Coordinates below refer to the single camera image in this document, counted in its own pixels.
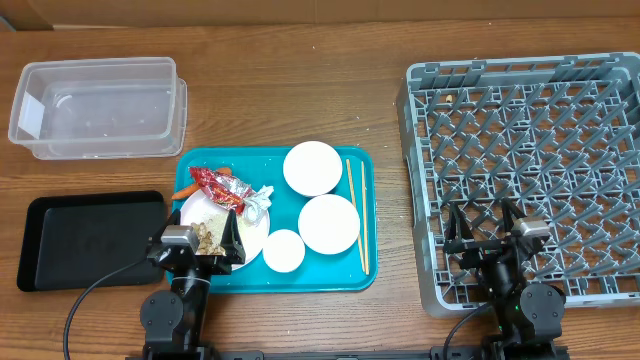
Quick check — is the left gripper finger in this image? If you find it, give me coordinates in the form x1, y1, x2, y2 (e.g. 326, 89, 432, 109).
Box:
157, 209, 181, 239
220, 210, 246, 265

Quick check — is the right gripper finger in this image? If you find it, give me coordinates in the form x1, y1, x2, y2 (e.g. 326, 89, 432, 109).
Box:
501, 198, 525, 236
445, 204, 474, 241

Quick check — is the white tissue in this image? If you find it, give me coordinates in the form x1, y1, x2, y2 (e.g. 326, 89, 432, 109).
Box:
243, 186, 274, 224

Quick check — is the red snack wrapper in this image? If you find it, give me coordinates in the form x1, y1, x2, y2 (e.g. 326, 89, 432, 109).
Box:
189, 167, 255, 214

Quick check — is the white paper cup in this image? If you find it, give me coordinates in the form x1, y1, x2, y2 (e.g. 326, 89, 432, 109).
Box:
262, 229, 306, 273

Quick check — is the pale green bowl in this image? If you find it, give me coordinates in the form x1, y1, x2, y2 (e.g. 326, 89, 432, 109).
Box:
298, 194, 357, 255

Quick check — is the wooden chopstick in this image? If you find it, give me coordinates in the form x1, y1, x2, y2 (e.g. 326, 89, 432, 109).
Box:
361, 161, 370, 276
345, 158, 366, 274

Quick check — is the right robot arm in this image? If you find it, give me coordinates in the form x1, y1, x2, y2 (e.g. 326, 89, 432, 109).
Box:
441, 199, 569, 360

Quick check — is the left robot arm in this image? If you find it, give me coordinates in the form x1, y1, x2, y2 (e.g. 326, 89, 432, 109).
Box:
140, 210, 245, 359

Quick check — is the grey dishwasher rack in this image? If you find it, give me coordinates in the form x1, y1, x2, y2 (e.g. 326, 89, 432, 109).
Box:
397, 52, 639, 317

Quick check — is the white plate with food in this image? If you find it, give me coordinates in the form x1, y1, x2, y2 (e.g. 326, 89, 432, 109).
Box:
180, 190, 270, 270

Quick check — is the peanuts pile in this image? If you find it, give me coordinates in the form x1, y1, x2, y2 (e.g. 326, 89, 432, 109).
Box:
191, 221, 226, 255

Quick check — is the rice pile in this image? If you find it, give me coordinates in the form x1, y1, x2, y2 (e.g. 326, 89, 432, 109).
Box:
204, 212, 228, 242

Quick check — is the orange carrot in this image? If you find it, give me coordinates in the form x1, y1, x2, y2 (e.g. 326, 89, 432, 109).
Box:
171, 167, 232, 200

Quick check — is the black plastic tray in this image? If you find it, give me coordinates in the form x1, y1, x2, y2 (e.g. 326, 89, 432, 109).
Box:
16, 191, 167, 292

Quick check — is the teal serving tray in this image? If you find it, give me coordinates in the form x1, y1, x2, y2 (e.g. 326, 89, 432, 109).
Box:
174, 146, 378, 294

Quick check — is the clear plastic bin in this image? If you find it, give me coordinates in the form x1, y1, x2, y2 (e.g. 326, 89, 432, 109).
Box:
7, 57, 188, 160

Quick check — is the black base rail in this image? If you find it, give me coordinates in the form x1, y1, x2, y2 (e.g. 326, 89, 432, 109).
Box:
125, 346, 570, 360

